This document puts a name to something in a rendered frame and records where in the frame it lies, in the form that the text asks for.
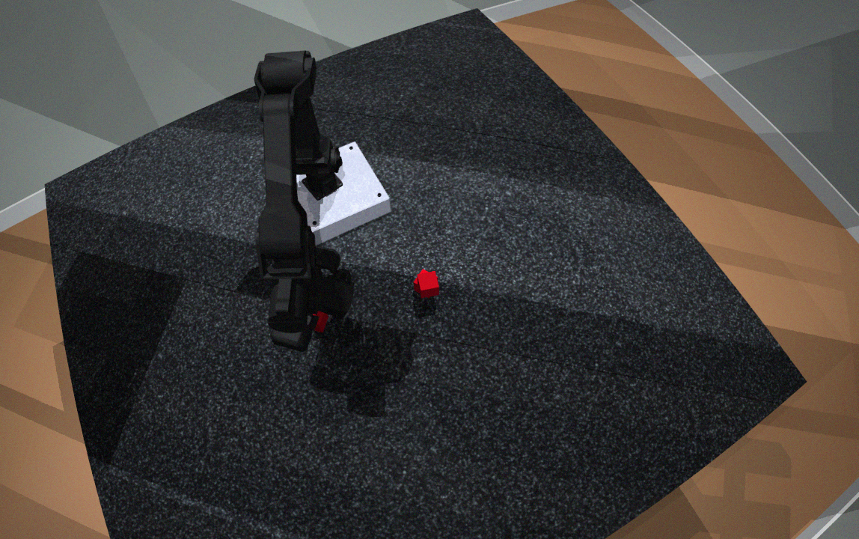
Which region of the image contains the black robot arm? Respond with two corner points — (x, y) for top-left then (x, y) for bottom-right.
(254, 50), (355, 333)

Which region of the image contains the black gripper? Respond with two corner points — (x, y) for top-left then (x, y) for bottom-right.
(270, 246), (340, 352)

